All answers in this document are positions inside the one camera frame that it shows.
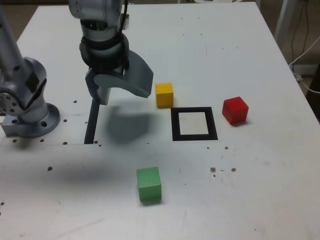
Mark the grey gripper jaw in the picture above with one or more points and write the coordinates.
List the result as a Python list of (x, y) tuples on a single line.
[(140, 80), (98, 95)]

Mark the yellow cube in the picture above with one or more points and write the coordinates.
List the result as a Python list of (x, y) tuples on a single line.
[(164, 97)]

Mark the red cube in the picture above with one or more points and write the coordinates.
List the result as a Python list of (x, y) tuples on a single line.
[(235, 112)]

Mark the green cube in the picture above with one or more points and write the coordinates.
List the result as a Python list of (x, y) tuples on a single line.
[(149, 185)]

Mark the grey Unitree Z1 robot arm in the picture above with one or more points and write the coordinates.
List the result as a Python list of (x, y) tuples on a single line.
[(32, 112)]

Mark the black tape square outline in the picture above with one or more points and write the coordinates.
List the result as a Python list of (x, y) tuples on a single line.
[(195, 137)]

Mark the black tape strip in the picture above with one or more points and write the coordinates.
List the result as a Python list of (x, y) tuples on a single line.
[(90, 125)]

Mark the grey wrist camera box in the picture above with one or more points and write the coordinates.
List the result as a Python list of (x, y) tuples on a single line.
[(127, 22)]

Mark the white metal frame leg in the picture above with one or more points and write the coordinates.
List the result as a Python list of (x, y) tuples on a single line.
[(283, 17)]

